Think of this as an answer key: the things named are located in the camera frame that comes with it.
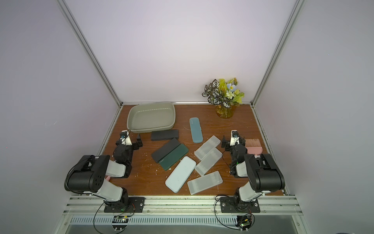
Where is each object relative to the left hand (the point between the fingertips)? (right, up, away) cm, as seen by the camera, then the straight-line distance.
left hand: (133, 134), depth 90 cm
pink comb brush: (+79, -9, +5) cm, 79 cm away
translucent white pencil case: (+47, -10, +5) cm, 48 cm away
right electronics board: (+63, -42, -19) cm, 78 cm away
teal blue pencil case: (+41, +1, +14) cm, 43 cm away
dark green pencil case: (+26, -15, +1) cm, 30 cm away
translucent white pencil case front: (+44, -26, -10) cm, 52 cm away
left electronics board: (0, -43, -17) cm, 46 cm away
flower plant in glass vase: (+59, +25, +3) cm, 64 cm away
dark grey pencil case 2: (+19, -12, +5) cm, 24 cm away
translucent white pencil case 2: (+46, -17, -4) cm, 50 cm away
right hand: (+64, 0, 0) cm, 64 cm away
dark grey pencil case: (+13, -3, +11) cm, 17 cm away
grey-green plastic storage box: (+2, +10, +23) cm, 25 cm away
